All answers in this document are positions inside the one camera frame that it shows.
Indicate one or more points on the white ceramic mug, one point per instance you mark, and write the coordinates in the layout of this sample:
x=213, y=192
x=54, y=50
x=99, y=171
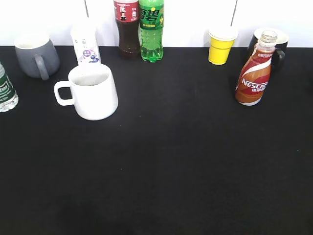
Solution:
x=90, y=88

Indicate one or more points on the brown nescafe coffee bottle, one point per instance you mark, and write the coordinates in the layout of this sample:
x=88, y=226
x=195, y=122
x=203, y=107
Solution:
x=255, y=74

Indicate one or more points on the yellow paper cup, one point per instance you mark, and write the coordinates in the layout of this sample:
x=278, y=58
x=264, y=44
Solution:
x=222, y=39

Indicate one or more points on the green sprite bottle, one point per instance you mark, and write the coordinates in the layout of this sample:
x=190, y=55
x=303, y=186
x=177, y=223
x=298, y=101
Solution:
x=151, y=29

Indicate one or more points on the white blueberry milk carton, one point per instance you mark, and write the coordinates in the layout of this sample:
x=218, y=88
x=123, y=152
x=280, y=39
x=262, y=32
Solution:
x=83, y=35

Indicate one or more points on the dark cola bottle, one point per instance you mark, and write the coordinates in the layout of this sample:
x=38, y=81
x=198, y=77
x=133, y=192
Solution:
x=127, y=20

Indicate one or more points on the grey ceramic mug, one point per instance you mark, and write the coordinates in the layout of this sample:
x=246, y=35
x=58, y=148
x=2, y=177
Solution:
x=37, y=55

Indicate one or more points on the black ceramic mug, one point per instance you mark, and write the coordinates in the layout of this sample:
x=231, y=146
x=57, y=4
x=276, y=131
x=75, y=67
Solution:
x=279, y=55

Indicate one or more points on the green label water bottle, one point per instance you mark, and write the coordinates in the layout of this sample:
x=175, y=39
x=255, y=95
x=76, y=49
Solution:
x=8, y=95

